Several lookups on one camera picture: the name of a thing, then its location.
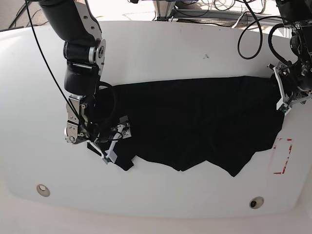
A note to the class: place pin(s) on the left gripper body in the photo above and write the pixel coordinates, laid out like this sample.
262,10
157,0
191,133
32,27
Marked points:
294,83

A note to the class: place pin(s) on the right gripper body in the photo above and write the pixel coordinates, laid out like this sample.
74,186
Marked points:
121,131

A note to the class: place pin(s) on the black t-shirt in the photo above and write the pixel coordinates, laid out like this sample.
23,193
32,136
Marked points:
182,123

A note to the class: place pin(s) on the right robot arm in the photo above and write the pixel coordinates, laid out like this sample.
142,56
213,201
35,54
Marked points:
84,51

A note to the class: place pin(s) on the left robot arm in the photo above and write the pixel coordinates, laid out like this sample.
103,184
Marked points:
297,16

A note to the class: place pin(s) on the red tape rectangle marking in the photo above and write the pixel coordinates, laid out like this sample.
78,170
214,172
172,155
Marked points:
281,153

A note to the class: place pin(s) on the left table grommet hole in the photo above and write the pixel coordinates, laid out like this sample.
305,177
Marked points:
43,190

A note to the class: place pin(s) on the table grommet hole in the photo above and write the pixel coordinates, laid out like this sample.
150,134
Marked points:
43,190
256,202

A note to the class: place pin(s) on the right table grommet hole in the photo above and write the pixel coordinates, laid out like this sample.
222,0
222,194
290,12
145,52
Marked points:
256,202

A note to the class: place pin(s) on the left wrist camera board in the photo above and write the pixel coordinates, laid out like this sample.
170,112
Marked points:
283,107

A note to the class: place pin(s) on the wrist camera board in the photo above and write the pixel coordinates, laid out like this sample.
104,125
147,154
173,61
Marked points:
111,157
283,107

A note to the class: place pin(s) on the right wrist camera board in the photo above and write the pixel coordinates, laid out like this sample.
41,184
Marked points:
111,157

